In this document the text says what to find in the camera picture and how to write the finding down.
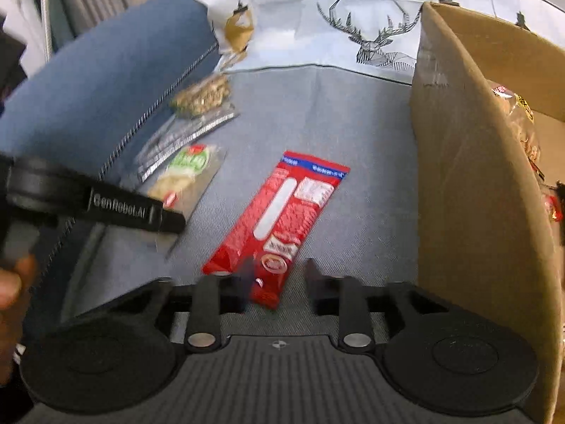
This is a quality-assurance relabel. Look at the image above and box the blue sofa cushion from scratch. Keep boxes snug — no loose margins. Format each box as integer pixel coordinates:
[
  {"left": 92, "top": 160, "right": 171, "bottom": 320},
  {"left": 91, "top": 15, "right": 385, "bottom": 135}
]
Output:
[{"left": 1, "top": 0, "right": 219, "bottom": 340}]

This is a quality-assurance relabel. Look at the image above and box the green label snack bag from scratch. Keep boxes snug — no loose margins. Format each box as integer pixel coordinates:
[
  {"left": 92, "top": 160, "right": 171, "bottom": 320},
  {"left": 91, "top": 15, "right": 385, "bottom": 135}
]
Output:
[{"left": 120, "top": 143, "right": 226, "bottom": 258}]

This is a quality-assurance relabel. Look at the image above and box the silver foil snack packet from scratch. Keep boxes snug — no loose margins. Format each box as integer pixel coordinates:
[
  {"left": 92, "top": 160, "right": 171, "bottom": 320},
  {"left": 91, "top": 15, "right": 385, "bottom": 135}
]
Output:
[{"left": 134, "top": 107, "right": 239, "bottom": 183}]

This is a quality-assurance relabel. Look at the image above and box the clear bag of bread snacks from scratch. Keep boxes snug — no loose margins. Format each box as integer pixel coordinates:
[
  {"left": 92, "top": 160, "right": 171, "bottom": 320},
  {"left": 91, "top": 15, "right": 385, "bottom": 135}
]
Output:
[{"left": 488, "top": 81, "right": 545, "bottom": 181}]

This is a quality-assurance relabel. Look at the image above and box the clear bag of nuts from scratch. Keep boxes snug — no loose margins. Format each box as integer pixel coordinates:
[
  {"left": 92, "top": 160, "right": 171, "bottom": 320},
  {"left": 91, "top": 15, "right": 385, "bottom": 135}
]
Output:
[{"left": 169, "top": 74, "right": 231, "bottom": 117}]

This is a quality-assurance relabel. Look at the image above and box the person's left hand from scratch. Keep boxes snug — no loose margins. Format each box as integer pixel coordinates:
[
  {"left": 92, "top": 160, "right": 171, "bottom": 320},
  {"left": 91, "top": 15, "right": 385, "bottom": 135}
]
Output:
[{"left": 0, "top": 255, "right": 38, "bottom": 386}]

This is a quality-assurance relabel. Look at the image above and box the deer print sofa cover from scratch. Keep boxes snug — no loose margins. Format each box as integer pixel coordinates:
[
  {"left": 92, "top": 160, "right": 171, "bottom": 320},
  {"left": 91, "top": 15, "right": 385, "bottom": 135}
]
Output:
[{"left": 61, "top": 0, "right": 565, "bottom": 319}]

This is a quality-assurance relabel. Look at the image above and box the brown cardboard box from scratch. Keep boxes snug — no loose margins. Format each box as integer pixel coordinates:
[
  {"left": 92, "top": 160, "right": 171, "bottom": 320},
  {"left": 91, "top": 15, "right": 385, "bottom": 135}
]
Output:
[{"left": 410, "top": 2, "right": 564, "bottom": 423}]

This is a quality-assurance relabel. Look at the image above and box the red snack packet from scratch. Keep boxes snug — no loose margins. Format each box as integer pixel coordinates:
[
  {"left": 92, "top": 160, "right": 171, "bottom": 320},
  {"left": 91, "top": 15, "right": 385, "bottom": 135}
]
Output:
[
  {"left": 202, "top": 151, "right": 350, "bottom": 310},
  {"left": 542, "top": 181, "right": 565, "bottom": 222}
]

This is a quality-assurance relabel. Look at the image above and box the red snack packet in box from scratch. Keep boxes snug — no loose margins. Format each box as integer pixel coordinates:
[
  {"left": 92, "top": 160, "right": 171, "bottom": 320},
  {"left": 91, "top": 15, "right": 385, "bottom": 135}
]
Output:
[{"left": 542, "top": 181, "right": 565, "bottom": 222}]

